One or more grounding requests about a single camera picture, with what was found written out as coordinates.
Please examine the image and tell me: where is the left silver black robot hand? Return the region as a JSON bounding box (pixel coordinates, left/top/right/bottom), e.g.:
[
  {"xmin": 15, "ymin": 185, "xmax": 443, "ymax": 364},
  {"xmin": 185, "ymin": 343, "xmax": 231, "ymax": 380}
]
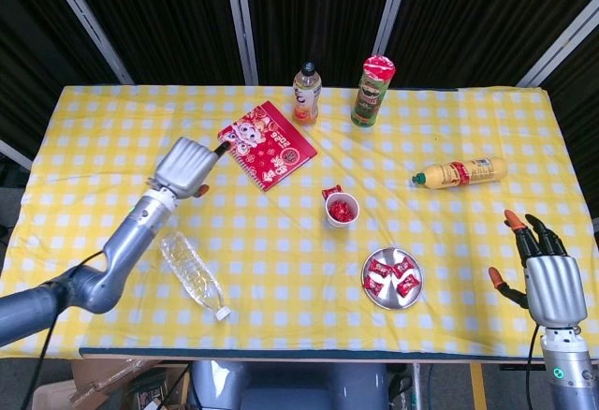
[{"xmin": 150, "ymin": 137, "xmax": 234, "ymax": 200}]

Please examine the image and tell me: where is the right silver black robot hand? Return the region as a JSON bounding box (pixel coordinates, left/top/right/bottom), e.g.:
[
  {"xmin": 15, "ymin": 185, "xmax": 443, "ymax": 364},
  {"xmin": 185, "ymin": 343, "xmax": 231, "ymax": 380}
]
[{"xmin": 488, "ymin": 210, "xmax": 589, "ymax": 329}]

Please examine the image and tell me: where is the white paper cup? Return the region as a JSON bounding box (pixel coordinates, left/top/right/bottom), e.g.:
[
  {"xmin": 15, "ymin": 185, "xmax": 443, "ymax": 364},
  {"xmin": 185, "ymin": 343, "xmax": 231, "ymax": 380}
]
[{"xmin": 325, "ymin": 192, "xmax": 360, "ymax": 230}]

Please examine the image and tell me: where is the silver metal plate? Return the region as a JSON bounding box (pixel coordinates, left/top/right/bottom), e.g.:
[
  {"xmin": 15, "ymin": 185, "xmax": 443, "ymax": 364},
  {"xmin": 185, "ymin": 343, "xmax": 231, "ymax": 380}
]
[{"xmin": 360, "ymin": 246, "xmax": 425, "ymax": 311}]

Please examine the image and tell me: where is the red spiral notebook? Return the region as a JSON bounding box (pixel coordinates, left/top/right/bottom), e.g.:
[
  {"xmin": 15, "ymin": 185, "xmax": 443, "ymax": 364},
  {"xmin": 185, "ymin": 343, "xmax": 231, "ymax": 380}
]
[{"xmin": 216, "ymin": 99, "xmax": 318, "ymax": 193}]

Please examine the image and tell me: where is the clear plastic water bottle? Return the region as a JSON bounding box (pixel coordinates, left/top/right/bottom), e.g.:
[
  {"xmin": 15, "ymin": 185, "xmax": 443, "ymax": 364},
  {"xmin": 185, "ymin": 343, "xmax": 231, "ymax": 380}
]
[{"xmin": 160, "ymin": 230, "xmax": 231, "ymax": 322}]

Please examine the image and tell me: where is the yellow white checked tablecloth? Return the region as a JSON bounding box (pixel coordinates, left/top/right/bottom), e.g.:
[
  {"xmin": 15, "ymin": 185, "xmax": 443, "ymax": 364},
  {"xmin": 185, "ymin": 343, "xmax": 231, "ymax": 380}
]
[{"xmin": 0, "ymin": 82, "xmax": 599, "ymax": 359}]

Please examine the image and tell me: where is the orange drink bottle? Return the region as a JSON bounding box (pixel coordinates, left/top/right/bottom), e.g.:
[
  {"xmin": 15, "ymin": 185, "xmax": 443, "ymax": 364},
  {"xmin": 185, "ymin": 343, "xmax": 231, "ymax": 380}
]
[{"xmin": 292, "ymin": 61, "xmax": 323, "ymax": 125}]

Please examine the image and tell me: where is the dark curtain panel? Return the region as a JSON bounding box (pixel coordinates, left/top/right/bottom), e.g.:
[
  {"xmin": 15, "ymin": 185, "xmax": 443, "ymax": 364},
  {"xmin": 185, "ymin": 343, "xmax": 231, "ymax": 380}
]
[
  {"xmin": 0, "ymin": 0, "xmax": 118, "ymax": 149},
  {"xmin": 63, "ymin": 0, "xmax": 247, "ymax": 86},
  {"xmin": 387, "ymin": 0, "xmax": 599, "ymax": 87},
  {"xmin": 542, "ymin": 16, "xmax": 599, "ymax": 224},
  {"xmin": 242, "ymin": 0, "xmax": 399, "ymax": 87}
]

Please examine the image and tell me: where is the yellow squeeze bottle green cap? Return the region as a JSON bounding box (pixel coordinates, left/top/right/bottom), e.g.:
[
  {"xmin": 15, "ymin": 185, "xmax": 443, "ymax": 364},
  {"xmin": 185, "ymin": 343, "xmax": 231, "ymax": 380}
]
[{"xmin": 411, "ymin": 155, "xmax": 509, "ymax": 191}]

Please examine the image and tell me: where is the metal table leg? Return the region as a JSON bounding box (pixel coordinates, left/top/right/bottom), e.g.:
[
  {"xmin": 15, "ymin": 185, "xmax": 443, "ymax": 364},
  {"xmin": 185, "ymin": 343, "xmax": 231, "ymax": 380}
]
[{"xmin": 410, "ymin": 362, "xmax": 431, "ymax": 410}]

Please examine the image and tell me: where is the green Pringles can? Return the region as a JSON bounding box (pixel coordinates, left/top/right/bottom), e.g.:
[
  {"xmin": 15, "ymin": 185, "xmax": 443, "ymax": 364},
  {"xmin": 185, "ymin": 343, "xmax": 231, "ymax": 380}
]
[{"xmin": 350, "ymin": 53, "xmax": 397, "ymax": 128}]

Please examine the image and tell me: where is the brown cardboard box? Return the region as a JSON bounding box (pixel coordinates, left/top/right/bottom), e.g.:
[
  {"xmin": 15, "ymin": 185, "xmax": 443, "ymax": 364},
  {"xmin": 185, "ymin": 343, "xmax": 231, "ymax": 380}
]
[{"xmin": 68, "ymin": 358, "xmax": 191, "ymax": 406}]

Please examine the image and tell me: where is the grey robot torso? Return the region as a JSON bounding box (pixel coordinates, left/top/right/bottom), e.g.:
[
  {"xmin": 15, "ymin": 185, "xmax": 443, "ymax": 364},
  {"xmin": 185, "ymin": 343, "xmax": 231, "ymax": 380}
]
[{"xmin": 189, "ymin": 359, "xmax": 389, "ymax": 410}]

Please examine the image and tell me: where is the white plastic bin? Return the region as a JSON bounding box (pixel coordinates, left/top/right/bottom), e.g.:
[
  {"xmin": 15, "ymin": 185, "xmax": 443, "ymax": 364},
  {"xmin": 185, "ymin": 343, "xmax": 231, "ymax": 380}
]
[{"xmin": 31, "ymin": 378, "xmax": 79, "ymax": 410}]

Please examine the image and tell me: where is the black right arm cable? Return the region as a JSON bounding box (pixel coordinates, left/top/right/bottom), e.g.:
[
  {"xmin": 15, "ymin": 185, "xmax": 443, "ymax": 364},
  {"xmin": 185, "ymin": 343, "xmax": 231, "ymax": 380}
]
[{"xmin": 523, "ymin": 325, "xmax": 544, "ymax": 410}]

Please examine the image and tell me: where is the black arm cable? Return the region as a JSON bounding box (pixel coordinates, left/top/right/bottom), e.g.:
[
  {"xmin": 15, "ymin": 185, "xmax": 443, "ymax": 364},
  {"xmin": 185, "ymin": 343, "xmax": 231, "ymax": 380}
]
[
  {"xmin": 32, "ymin": 249, "xmax": 105, "ymax": 410},
  {"xmin": 523, "ymin": 325, "xmax": 544, "ymax": 410}
]

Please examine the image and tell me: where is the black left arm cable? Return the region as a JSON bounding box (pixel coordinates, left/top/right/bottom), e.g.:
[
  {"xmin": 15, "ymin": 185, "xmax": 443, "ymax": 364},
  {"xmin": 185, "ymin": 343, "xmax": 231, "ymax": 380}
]
[{"xmin": 32, "ymin": 249, "xmax": 105, "ymax": 410}]

